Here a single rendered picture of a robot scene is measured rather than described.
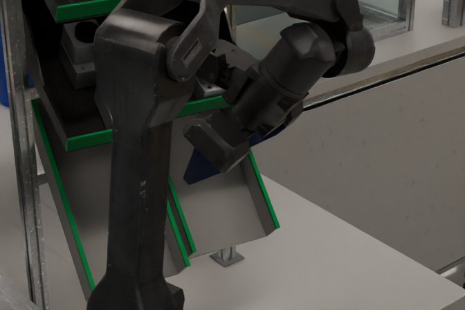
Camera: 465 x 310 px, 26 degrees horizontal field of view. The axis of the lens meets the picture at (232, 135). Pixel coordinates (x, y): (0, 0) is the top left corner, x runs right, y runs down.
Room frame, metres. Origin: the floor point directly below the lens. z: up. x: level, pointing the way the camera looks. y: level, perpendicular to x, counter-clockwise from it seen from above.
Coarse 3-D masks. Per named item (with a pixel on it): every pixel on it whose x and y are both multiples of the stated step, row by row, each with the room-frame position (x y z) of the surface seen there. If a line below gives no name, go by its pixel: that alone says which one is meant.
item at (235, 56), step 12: (216, 48) 1.00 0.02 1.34; (228, 48) 1.01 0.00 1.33; (240, 48) 1.02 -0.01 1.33; (204, 60) 0.97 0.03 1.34; (216, 60) 0.96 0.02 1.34; (228, 60) 0.98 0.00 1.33; (240, 60) 0.99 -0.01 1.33; (252, 60) 1.00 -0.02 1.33; (204, 72) 0.97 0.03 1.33; (216, 72) 0.96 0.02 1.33; (228, 72) 0.97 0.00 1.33; (240, 72) 0.97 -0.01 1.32; (216, 84) 0.98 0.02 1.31; (228, 84) 0.97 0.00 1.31; (240, 84) 0.96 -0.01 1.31; (228, 96) 0.96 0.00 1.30
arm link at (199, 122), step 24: (264, 72) 0.95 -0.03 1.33; (240, 96) 0.96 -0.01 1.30; (264, 96) 0.94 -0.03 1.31; (288, 96) 0.94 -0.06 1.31; (192, 120) 0.91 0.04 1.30; (216, 120) 0.92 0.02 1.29; (240, 120) 0.95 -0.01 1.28; (264, 120) 0.95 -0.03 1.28; (288, 120) 1.02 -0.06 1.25; (192, 144) 0.90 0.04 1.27; (216, 144) 0.89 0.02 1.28; (240, 144) 0.90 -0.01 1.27; (216, 168) 0.89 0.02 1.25
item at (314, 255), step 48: (0, 144) 1.75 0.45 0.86; (0, 192) 1.55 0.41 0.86; (48, 192) 1.55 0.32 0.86; (288, 192) 1.55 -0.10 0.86; (0, 240) 1.39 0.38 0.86; (48, 240) 1.39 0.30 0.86; (288, 240) 1.39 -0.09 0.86; (336, 240) 1.39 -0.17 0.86; (48, 288) 1.26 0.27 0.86; (192, 288) 1.26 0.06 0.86; (240, 288) 1.26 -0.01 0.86; (288, 288) 1.26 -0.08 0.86; (336, 288) 1.26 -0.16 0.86; (384, 288) 1.26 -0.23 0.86; (432, 288) 1.26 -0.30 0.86
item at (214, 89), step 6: (198, 78) 1.18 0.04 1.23; (198, 84) 1.18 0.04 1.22; (204, 84) 1.17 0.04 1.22; (210, 84) 1.18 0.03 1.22; (198, 90) 1.18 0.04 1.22; (204, 90) 1.16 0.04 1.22; (210, 90) 1.17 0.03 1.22; (216, 90) 1.17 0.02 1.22; (222, 90) 1.17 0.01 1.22; (198, 96) 1.18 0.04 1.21; (204, 96) 1.16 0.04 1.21; (210, 96) 1.17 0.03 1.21
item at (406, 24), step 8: (408, 0) 2.38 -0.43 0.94; (408, 8) 2.38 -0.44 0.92; (408, 16) 2.38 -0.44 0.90; (392, 24) 2.35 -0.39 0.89; (400, 24) 2.37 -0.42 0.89; (408, 24) 2.38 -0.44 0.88; (376, 32) 2.31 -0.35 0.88; (384, 32) 2.33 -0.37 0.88; (392, 32) 2.35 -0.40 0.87; (400, 32) 2.37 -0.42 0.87; (376, 40) 2.32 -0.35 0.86
